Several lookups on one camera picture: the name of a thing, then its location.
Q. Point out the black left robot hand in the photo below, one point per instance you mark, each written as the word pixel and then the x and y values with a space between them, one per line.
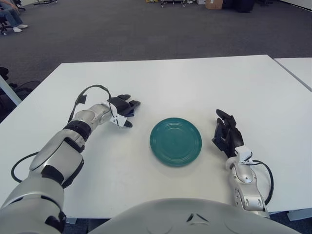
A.
pixel 120 104

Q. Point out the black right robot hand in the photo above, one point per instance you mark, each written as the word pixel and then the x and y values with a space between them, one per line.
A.
pixel 232 140

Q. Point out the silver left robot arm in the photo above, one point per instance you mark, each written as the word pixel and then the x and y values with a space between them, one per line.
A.
pixel 61 151

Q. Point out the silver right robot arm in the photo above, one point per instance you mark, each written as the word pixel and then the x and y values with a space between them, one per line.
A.
pixel 248 187

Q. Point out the green round plate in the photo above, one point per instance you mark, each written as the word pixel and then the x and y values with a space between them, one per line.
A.
pixel 175 142

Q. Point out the white neighbouring table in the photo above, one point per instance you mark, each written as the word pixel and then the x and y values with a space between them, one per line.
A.
pixel 297 68

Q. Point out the grey robot torso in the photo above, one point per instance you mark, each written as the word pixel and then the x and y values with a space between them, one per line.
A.
pixel 170 217

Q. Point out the white table foot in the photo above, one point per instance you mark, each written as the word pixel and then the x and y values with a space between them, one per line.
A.
pixel 299 215

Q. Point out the white table leg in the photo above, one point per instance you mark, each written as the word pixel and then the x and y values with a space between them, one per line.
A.
pixel 9 91

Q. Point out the metal wheeled rack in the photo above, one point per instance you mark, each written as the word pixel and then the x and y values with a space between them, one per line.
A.
pixel 175 3

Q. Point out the black object on floor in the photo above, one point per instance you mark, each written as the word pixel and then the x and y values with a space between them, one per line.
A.
pixel 3 72

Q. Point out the black chair base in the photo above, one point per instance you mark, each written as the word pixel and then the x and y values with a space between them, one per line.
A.
pixel 45 2

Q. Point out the black bulky seat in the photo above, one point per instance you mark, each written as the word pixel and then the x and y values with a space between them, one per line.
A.
pixel 239 5

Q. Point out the brown cardboard box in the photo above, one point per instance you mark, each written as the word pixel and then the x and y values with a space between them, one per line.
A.
pixel 214 4

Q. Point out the seated person in jeans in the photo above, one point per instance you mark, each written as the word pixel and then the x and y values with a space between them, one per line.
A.
pixel 12 17

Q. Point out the black office chair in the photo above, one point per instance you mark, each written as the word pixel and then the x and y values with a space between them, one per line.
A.
pixel 5 26

